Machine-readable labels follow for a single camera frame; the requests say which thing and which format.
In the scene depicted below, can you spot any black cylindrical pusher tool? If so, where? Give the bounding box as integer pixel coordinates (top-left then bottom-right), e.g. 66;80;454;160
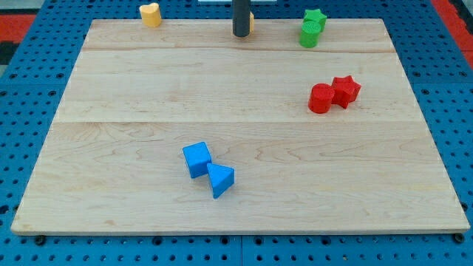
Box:
232;0;251;38

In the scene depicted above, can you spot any blue triangle block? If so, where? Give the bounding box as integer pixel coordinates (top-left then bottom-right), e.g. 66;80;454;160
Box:
207;163;235;199

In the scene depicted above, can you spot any wooden board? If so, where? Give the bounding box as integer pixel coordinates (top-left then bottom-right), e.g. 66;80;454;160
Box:
11;19;470;236

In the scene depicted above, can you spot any yellow block behind tool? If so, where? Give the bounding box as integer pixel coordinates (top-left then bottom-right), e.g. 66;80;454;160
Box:
249;12;254;33

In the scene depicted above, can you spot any green cylinder block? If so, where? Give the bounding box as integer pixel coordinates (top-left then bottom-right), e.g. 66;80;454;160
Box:
299;21;321;48

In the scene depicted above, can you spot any green star block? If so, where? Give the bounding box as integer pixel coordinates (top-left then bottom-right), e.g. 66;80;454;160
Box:
303;9;327;32

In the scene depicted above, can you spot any yellow heart block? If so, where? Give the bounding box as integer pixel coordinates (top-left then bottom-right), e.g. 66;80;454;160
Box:
139;2;162;27

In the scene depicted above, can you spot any red cylinder block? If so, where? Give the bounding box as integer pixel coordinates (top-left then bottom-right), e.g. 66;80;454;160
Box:
307;83;335;114

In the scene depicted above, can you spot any red star block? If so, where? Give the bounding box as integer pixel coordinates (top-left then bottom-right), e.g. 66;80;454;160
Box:
332;75;361;109

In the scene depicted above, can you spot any blue cube block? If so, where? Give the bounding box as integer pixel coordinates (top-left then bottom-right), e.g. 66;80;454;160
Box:
183;142;212;179

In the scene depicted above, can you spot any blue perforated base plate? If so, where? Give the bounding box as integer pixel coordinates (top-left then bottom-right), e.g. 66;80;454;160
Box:
1;0;472;265

